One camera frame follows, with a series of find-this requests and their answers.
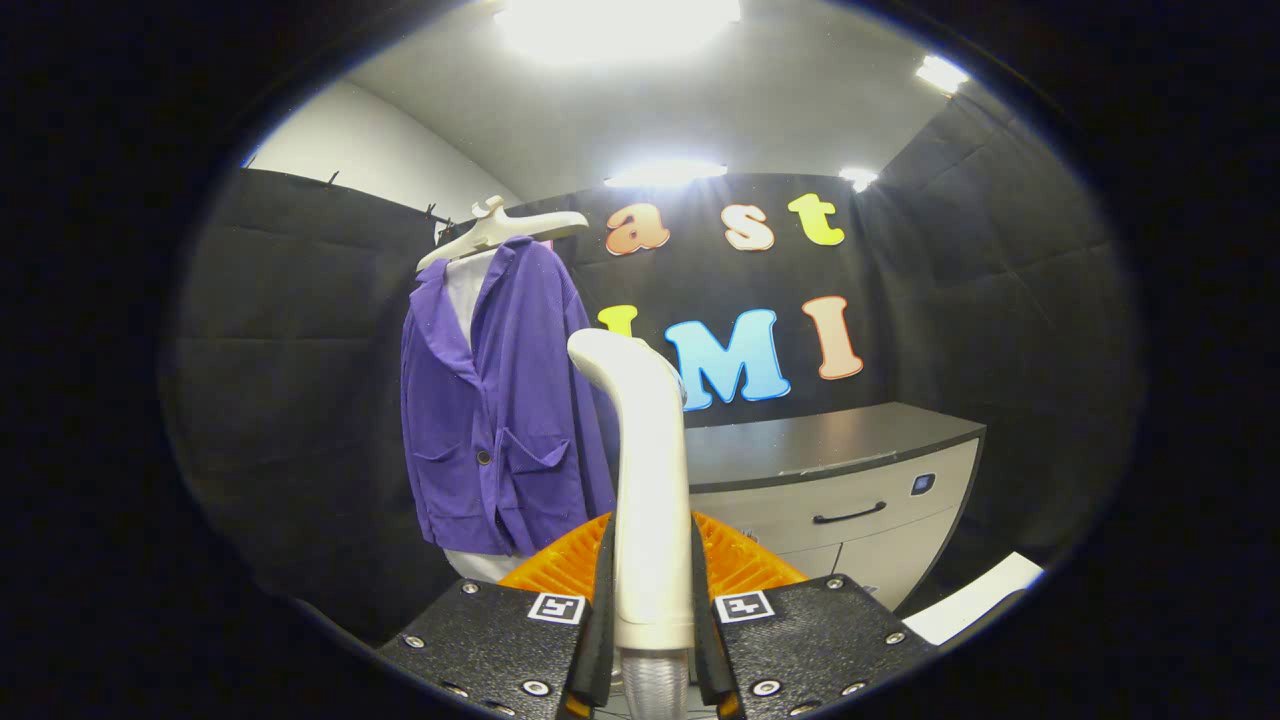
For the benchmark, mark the large ceiling light panel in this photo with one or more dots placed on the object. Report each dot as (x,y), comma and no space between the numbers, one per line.
(615,25)

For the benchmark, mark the white flat board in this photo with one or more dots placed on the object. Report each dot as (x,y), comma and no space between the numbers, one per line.
(975,598)

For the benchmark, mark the white garment steamer head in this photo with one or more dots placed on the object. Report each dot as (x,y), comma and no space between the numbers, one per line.
(650,500)

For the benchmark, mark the long ceiling light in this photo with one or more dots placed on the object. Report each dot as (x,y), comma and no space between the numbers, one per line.
(665,174)

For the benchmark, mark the purple jacket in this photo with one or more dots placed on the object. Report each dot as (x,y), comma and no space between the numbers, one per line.
(520,400)

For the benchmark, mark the cream clothes hanger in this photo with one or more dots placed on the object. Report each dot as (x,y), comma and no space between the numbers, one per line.
(500,228)

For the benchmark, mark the white hanging ironing pad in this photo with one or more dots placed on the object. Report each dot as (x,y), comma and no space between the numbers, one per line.
(462,295)

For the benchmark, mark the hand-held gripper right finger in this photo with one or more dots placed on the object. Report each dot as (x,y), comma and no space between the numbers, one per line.
(800,640)

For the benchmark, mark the grey cabinet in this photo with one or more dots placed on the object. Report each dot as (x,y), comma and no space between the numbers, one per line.
(800,450)

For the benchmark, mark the double ceiling light panel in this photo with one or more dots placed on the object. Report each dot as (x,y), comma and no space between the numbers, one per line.
(942,73)

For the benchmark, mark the small ceiling light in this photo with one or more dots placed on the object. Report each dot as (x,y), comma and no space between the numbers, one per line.
(858,178)

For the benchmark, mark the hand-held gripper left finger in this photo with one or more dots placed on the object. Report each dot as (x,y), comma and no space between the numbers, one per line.
(490,640)

